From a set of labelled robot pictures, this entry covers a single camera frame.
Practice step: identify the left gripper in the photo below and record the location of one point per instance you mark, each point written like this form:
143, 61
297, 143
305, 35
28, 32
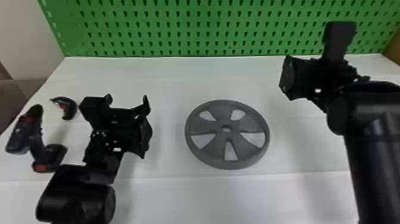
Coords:
117, 122

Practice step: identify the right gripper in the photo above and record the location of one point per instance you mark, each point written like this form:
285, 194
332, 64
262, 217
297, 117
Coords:
301, 78

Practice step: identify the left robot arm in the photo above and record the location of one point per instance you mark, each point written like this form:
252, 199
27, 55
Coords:
76, 195

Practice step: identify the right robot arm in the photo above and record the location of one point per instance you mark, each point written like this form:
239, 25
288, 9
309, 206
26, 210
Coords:
375, 150

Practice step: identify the grey wheel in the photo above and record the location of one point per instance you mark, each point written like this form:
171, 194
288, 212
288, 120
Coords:
226, 134

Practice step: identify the black red curved part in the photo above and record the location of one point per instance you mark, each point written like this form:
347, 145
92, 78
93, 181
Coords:
67, 108

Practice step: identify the drill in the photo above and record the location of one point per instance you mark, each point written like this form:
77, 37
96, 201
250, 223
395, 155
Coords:
29, 134

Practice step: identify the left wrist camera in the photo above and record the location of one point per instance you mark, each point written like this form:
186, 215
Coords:
142, 137

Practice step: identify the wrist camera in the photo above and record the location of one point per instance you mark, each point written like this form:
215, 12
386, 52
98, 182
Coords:
142, 137
339, 39

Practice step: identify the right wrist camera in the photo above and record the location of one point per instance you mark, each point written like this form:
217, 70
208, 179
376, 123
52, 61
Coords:
339, 39

